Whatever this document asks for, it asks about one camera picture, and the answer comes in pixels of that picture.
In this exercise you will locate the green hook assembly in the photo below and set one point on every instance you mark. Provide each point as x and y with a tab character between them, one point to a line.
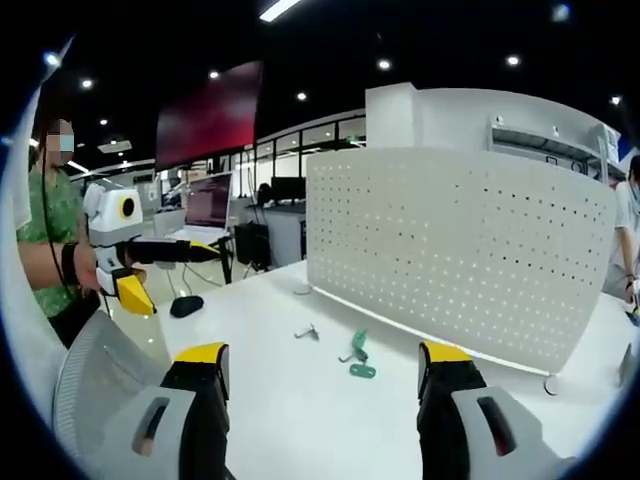
359	342

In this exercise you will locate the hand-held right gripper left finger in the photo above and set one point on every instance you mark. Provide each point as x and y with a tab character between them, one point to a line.
165	425

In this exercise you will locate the grey metal hook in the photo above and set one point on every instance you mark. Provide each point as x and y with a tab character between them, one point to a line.
307	332

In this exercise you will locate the grey mesh office chair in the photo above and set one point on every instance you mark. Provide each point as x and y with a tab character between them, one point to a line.
105	370

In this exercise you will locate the black desktop monitor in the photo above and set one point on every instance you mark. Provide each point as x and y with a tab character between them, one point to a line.
288	190

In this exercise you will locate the green flat bracket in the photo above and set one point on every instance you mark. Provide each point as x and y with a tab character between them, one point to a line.
364	370

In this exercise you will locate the long ceiling light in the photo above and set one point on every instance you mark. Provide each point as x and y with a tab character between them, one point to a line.
278	9

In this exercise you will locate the black wristband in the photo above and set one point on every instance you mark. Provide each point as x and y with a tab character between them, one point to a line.
70	264

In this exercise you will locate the person's torso in green shirt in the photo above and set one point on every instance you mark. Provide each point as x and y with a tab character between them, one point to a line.
55	210

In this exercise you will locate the large red screen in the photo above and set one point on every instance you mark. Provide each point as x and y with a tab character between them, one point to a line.
210	117

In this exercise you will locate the black computer mouse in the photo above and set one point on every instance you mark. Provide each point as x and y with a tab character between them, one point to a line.
186	305

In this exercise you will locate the white laptop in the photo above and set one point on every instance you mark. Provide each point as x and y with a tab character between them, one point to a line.
207	205

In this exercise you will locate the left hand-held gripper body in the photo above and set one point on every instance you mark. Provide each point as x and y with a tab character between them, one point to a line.
107	210

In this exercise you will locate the grey object at table edge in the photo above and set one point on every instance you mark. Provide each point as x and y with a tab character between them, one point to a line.
626	365

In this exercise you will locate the white perforated mounting plate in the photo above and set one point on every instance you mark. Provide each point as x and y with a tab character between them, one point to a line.
450	250

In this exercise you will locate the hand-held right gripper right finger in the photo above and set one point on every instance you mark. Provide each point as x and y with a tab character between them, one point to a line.
480	430

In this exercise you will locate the black computer tower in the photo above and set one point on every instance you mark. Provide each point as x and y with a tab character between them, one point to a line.
251	245

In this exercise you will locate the person's left hand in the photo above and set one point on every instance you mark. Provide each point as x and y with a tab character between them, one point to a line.
89	272

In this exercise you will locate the white round plate foot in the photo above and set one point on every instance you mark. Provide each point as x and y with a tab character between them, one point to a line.
552	385
302	288

